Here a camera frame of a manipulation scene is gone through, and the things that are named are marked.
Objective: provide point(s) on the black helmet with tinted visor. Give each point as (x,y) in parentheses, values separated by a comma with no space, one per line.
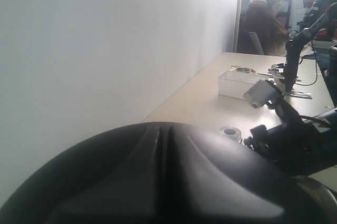
(161,172)

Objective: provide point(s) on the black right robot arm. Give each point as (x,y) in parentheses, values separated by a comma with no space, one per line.
(302,148)

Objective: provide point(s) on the black background robot arm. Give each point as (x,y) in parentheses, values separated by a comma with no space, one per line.
(322,14)

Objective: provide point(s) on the white perforated basket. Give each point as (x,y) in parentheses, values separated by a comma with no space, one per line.
(234,84)

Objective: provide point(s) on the grey chair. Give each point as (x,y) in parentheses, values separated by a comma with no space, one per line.
(256,42)

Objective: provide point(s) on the metal tools on table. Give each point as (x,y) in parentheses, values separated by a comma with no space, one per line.
(275,74)

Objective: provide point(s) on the seated person in brown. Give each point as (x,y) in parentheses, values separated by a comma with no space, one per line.
(260,18)

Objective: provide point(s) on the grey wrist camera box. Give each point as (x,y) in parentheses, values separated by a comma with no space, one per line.
(263,92)

